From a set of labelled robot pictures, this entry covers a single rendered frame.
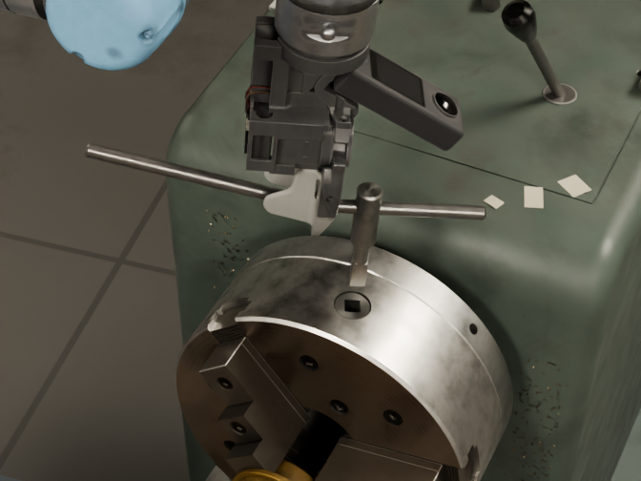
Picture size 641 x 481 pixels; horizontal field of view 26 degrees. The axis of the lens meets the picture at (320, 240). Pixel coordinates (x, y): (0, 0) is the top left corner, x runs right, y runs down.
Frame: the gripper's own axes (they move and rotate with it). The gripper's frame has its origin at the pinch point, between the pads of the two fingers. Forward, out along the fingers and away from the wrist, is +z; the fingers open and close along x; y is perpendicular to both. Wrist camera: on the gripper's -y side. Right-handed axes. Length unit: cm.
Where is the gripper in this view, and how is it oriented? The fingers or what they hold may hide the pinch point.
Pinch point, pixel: (324, 220)
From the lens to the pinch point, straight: 118.1
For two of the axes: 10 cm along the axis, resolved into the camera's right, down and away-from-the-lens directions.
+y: -10.0, -0.6, -0.8
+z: -1.0, 6.9, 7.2
